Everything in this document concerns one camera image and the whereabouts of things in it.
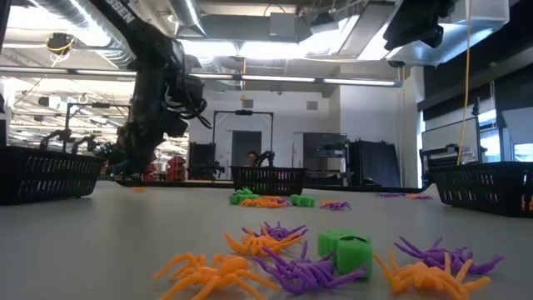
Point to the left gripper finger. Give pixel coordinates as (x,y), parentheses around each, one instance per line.
(145,163)
(128,162)

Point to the purple plastic spider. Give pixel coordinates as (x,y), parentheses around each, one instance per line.
(279,231)
(420,197)
(284,201)
(441,256)
(339,206)
(304,275)
(389,194)

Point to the black plastic slotted basket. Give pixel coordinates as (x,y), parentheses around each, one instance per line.
(268,181)
(46,175)
(479,187)

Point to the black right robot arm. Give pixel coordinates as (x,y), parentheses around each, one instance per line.
(412,21)

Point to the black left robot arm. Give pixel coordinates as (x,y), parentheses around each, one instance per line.
(141,41)

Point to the red storage bins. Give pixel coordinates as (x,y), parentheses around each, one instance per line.
(177,166)

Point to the black cabinet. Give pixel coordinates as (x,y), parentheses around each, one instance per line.
(202,158)

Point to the grey door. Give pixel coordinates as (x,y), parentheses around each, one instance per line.
(245,143)

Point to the person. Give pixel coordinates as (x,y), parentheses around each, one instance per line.
(252,158)

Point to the long ceiling light bar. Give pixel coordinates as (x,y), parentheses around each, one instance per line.
(275,78)

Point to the metal shelf unit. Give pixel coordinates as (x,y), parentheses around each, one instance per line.
(325,154)

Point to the black folding panel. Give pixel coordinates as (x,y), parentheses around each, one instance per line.
(375,164)

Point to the grey office machine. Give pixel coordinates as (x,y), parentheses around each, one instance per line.
(437,156)

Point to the black aluminium table frame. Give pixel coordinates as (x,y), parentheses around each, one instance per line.
(195,183)

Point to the black metal rig frame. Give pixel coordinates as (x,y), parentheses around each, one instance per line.
(243,112)
(83,105)

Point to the grey wall vent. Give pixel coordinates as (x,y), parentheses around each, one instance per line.
(312,105)
(247,103)

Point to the silver round air duct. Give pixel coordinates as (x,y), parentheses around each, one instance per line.
(91,33)

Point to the silver rectangular air duct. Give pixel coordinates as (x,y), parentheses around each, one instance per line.
(479,37)

